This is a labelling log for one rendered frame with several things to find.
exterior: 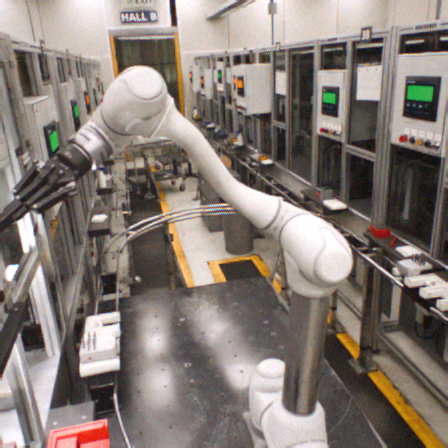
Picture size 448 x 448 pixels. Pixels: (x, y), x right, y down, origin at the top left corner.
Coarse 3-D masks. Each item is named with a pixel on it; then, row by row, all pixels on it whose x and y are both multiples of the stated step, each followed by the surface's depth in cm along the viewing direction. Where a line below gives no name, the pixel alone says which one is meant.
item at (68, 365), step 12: (0, 36) 136; (12, 60) 148; (12, 72) 146; (24, 120) 154; (48, 240) 168; (60, 288) 178; (36, 312) 166; (24, 324) 167; (36, 324) 168; (24, 336) 165; (36, 336) 167; (24, 348) 166; (36, 348) 167; (72, 360) 186; (72, 372) 187; (72, 384) 190
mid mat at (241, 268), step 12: (216, 264) 436; (228, 264) 434; (240, 264) 433; (252, 264) 432; (264, 264) 433; (216, 276) 412; (228, 276) 410; (240, 276) 409; (252, 276) 407; (276, 288) 384
